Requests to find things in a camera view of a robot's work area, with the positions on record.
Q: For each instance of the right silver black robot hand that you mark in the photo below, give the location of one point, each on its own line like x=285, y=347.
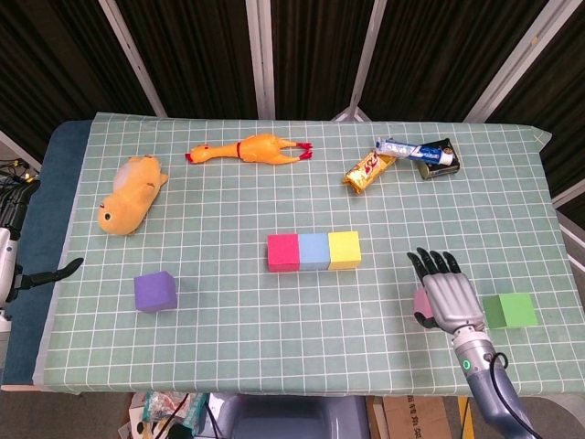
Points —
x=452, y=302

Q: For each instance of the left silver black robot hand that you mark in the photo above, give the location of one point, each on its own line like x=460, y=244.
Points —
x=7, y=256

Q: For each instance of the pink foam cube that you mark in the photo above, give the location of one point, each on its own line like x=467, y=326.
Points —
x=421, y=302

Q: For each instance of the yellow foam cube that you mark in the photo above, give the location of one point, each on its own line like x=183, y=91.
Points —
x=345, y=249

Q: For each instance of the light blue foam cube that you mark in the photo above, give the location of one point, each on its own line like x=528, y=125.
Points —
x=314, y=251

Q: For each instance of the red foam cube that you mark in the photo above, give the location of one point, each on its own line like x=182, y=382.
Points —
x=283, y=253

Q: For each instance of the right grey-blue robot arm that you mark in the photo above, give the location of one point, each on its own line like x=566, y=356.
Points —
x=484, y=388

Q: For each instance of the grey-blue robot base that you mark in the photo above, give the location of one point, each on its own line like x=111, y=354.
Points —
x=297, y=418

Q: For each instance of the dark blue table pad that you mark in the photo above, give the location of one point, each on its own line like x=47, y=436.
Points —
x=45, y=219

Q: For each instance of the green foam cube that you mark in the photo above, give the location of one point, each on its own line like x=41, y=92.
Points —
x=512, y=311

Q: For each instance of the brown cardboard box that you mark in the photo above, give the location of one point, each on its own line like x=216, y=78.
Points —
x=416, y=418

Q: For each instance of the dark tin can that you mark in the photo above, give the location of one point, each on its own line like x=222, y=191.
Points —
x=436, y=171

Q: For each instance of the yellow plush animal toy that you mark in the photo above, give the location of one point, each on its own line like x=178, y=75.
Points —
x=132, y=196

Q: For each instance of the purple foam cube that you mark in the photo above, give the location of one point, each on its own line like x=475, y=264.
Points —
x=155, y=292

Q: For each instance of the gold snack packet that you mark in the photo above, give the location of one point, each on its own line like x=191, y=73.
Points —
x=365, y=174

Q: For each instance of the white blue toothpaste tube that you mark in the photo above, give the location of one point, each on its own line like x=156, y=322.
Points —
x=411, y=151

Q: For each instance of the green checked tablecloth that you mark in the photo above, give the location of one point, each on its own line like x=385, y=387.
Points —
x=292, y=206

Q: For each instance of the dark pleated curtain panel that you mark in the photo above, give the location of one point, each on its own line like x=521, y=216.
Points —
x=562, y=91
x=315, y=55
x=434, y=55
x=196, y=55
x=55, y=68

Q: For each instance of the colourful plastic packet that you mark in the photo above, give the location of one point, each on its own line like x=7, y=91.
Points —
x=160, y=409

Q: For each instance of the yellow rubber chicken toy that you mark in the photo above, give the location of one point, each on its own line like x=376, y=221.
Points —
x=256, y=148

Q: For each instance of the white side frame bar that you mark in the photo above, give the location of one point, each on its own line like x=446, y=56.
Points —
x=569, y=194
x=18, y=148

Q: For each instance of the white partition post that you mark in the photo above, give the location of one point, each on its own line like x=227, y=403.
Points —
x=132, y=55
x=260, y=59
x=368, y=55
x=514, y=61

